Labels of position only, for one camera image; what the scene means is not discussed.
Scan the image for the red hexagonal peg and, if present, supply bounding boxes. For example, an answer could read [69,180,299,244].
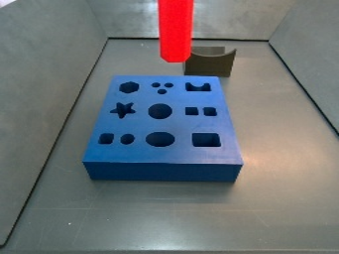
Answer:
[158,0,194,63]

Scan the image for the blue shape-sorting block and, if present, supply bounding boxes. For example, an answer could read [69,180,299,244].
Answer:
[83,75,244,182]

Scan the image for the dark grey curved cradle block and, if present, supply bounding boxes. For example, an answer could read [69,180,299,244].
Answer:
[184,47,238,77]

